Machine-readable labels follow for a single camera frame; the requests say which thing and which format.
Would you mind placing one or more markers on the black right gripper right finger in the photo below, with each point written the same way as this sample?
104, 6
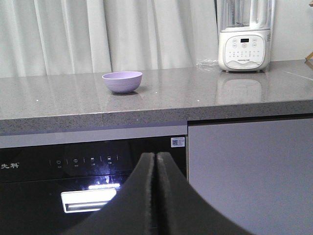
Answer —
181, 210

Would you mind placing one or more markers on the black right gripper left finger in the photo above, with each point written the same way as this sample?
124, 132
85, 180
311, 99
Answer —
130, 211

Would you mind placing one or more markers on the purple plastic bowl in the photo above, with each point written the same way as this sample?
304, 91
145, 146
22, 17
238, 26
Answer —
123, 82

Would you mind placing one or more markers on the black disinfection cabinet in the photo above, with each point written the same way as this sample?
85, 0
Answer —
49, 182

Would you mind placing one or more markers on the grey cabinet door right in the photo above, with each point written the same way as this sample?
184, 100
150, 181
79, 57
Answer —
258, 174

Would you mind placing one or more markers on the clear plastic wrap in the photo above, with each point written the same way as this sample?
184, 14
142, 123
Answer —
207, 65

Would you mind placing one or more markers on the white blender appliance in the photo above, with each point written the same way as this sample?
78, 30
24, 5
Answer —
245, 34

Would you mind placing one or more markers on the white curtain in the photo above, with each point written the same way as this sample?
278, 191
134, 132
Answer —
54, 37

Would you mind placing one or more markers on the wooden stand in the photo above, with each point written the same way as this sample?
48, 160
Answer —
309, 57

